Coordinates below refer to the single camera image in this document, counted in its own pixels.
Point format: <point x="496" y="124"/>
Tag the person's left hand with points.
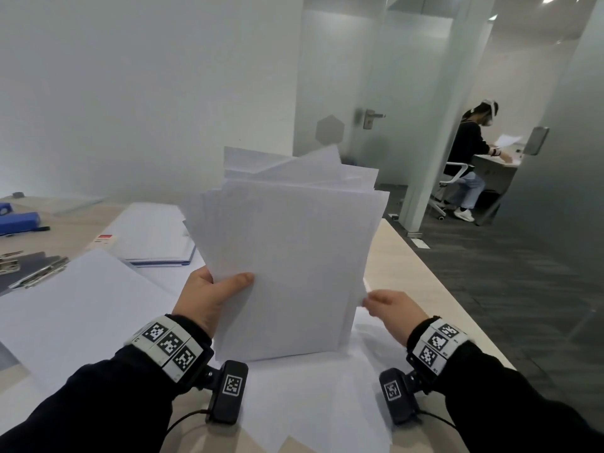
<point x="203" y="301"/>

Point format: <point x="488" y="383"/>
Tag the person's right hand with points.
<point x="398" y="316"/>

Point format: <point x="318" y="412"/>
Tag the blue folder with dark logo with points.
<point x="155" y="267"/>

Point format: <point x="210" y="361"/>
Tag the stack of folders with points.
<point x="146" y="231"/>

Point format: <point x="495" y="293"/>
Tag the pile of white paper sheets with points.
<point x="321" y="401"/>

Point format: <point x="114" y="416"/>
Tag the person's right forearm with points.
<point x="509" y="405"/>

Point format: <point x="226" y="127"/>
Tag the person's left forearm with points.
<point x="94" y="405"/>

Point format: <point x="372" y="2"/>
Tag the white wristband with black markers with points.
<point x="436" y="346"/>
<point x="167" y="344"/>

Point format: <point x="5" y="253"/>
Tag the white floor sticker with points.
<point x="420" y="243"/>

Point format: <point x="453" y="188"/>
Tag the white office chair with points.
<point x="455" y="172"/>

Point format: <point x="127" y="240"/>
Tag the light gray office desk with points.
<point x="500" y="172"/>

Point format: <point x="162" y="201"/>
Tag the gray hexagon sticker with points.
<point x="330" y="130"/>

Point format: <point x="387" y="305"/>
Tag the blue battery pack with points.
<point x="4" y="208"/>
<point x="19" y="224"/>

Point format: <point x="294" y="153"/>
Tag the frosted glass door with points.
<point x="401" y="80"/>

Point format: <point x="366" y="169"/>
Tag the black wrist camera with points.
<point x="396" y="396"/>
<point x="229" y="391"/>

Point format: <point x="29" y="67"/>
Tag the white head-mounted camera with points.
<point x="491" y="110"/>

